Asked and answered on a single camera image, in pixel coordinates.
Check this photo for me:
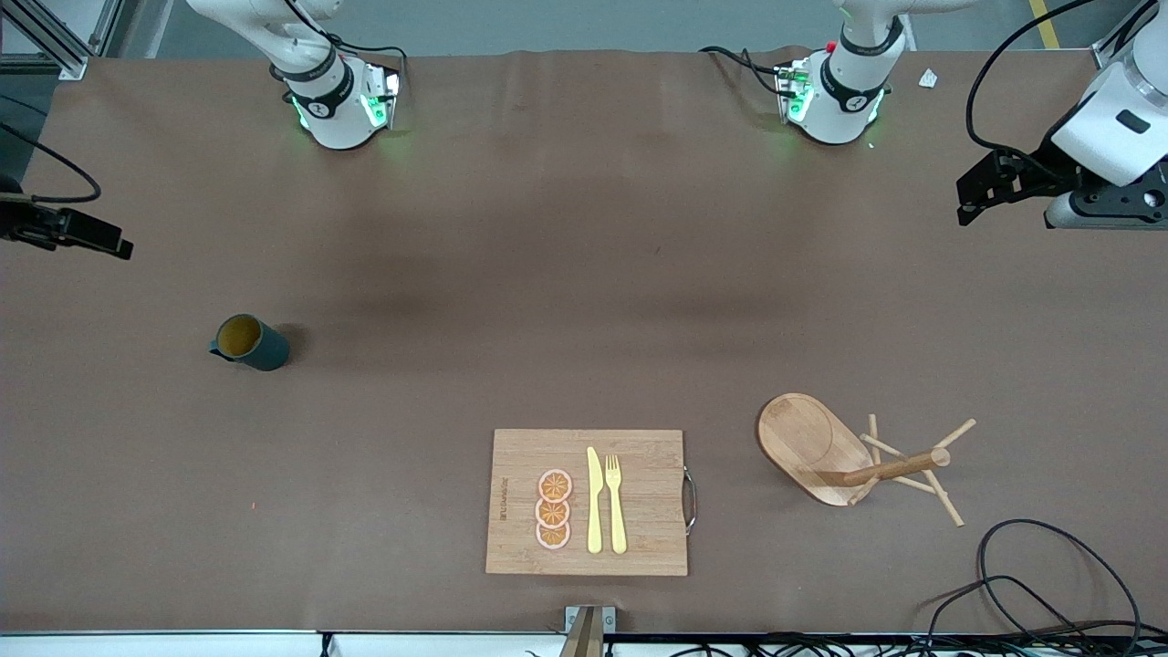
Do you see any dark green cup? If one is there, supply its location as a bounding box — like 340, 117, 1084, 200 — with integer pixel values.
209, 314, 291, 372

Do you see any wooden cup rack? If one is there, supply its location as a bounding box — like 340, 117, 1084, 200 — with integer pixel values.
756, 393, 977, 528

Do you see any brown table cover sheet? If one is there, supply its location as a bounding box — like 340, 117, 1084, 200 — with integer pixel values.
0, 46, 1168, 635

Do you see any bamboo cutting board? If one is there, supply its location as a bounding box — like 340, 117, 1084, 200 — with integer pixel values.
485, 429, 699, 578

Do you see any yellow plastic fork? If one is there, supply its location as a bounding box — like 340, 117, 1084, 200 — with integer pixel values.
605, 454, 629, 555

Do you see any yellow plastic knife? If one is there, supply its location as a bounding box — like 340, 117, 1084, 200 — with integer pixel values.
587, 446, 604, 555

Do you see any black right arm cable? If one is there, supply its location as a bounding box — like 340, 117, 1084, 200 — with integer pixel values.
0, 121, 102, 204

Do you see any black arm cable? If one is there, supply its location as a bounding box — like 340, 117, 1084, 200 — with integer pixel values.
0, 121, 102, 204
966, 0, 1100, 170

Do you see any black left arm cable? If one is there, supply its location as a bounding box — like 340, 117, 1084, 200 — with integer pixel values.
966, 0, 1100, 170

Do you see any aluminium frame profile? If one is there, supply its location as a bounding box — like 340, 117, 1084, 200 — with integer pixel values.
0, 0, 124, 81

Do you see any black left base cable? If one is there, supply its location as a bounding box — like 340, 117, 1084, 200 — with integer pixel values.
700, 46, 795, 97

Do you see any black base cable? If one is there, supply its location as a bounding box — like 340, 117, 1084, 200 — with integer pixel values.
700, 46, 795, 97
287, 0, 409, 92

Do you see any black right base cable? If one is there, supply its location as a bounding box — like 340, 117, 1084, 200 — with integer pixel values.
287, 0, 409, 92

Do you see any black looped floor cable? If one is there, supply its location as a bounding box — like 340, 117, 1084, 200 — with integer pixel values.
922, 518, 1143, 653

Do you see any white table edge rail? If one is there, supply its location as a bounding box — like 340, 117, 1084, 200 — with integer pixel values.
0, 631, 567, 657

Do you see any metal table bracket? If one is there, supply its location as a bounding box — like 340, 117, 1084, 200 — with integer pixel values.
564, 605, 617, 657

